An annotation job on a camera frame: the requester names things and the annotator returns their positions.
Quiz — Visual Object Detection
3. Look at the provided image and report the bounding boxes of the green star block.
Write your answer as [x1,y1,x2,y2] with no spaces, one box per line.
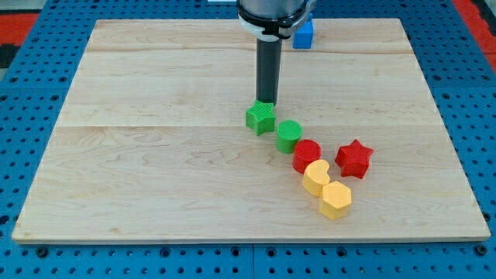
[245,100,276,136]

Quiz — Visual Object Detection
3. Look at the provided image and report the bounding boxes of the green cylinder block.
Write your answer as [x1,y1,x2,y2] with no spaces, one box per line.
[276,119,303,153]

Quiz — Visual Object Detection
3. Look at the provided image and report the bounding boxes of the red cylinder block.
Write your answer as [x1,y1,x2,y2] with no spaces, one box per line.
[292,139,322,174]

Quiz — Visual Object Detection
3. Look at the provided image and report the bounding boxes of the yellow heart block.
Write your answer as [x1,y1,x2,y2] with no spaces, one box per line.
[302,160,330,197]

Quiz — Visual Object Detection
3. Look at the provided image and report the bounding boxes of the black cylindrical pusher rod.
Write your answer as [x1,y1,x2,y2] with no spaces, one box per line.
[256,40,282,105]

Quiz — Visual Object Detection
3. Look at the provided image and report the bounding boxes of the wooden board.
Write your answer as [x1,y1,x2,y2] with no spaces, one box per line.
[12,19,491,244]

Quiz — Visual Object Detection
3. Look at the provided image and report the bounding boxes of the yellow hexagon block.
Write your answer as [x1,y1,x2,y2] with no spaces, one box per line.
[319,181,352,219]

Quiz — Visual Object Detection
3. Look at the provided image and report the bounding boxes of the red star block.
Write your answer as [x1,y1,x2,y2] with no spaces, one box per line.
[335,139,374,179]

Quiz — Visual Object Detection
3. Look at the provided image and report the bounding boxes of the blue cube block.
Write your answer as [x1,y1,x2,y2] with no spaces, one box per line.
[292,12,314,50]

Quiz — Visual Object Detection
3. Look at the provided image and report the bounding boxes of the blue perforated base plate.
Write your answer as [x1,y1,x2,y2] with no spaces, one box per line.
[1,0,495,278]

